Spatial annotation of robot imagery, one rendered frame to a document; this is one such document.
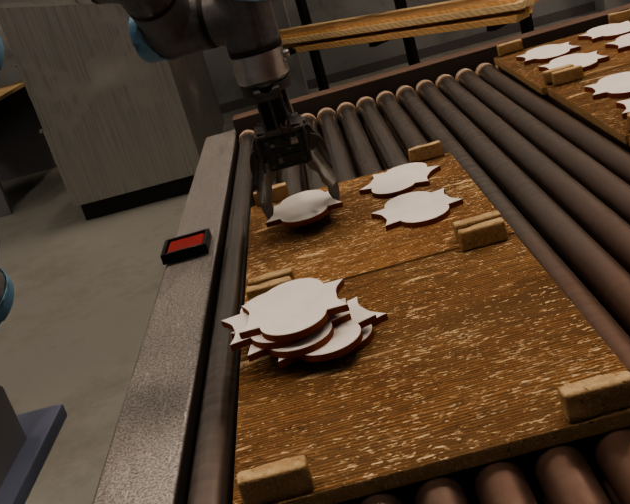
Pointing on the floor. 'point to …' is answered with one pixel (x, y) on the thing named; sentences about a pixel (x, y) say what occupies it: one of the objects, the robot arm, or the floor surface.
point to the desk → (9, 144)
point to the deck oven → (111, 105)
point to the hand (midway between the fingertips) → (302, 205)
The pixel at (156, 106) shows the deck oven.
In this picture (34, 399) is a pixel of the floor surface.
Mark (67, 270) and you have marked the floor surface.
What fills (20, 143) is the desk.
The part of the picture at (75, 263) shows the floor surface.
